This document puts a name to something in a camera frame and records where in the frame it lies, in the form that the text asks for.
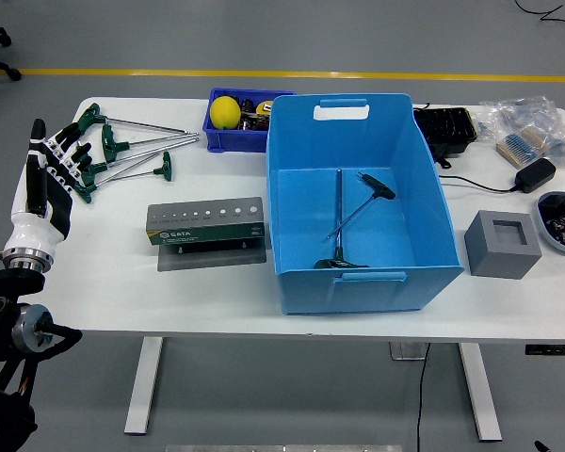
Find large green T-handle hex wrench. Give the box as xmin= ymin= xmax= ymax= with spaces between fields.
xmin=314 ymin=168 xmax=371 ymax=271

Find black plastic component tray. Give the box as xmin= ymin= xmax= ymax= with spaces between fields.
xmin=412 ymin=105 xmax=478 ymax=170

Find black power adapter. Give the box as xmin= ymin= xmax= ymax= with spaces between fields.
xmin=514 ymin=157 xmax=557 ymax=194

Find grey oval tray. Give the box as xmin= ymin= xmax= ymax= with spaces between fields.
xmin=536 ymin=190 xmax=565 ymax=256

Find black adapter cord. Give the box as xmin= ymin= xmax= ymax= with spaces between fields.
xmin=440 ymin=174 xmax=520 ymax=194

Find large blue plastic box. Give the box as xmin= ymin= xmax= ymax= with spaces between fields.
xmin=265 ymin=92 xmax=466 ymax=315

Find dark small parts pile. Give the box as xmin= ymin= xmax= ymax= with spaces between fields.
xmin=237 ymin=97 xmax=272 ymax=133

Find black table control panel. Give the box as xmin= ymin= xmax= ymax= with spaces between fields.
xmin=525 ymin=344 xmax=565 ymax=357

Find black floor cable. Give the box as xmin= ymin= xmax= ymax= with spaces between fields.
xmin=514 ymin=0 xmax=565 ymax=29

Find small green T-handle hex wrench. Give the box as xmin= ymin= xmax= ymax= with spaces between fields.
xmin=325 ymin=170 xmax=397 ymax=240

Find black office chair base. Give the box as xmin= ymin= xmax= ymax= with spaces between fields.
xmin=0 ymin=26 xmax=23 ymax=82

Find yellow lemon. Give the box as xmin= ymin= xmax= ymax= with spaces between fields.
xmin=209 ymin=95 xmax=243 ymax=131

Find green SATA wrench holder stand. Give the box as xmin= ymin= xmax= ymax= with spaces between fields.
xmin=145 ymin=196 xmax=270 ymax=273

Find small blue parts bin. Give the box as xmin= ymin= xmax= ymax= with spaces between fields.
xmin=202 ymin=88 xmax=297 ymax=154

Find short green T-handle hex wrench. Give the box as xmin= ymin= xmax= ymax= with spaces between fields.
xmin=121 ymin=150 xmax=173 ymax=183

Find clear bags of components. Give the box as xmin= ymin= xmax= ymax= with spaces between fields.
xmin=477 ymin=95 xmax=565 ymax=169

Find tan resistor tape bundle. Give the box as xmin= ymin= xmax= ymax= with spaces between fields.
xmin=495 ymin=125 xmax=550 ymax=170

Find black hanging cable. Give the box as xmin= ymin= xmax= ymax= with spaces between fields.
xmin=416 ymin=342 xmax=432 ymax=452

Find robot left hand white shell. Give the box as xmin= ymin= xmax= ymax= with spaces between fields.
xmin=2 ymin=118 xmax=94 ymax=253

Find white table leg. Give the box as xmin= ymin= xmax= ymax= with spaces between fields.
xmin=123 ymin=336 xmax=165 ymax=435
xmin=457 ymin=342 xmax=504 ymax=443

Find grey cube block with recess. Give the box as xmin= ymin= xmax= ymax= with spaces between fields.
xmin=463 ymin=209 xmax=543 ymax=280

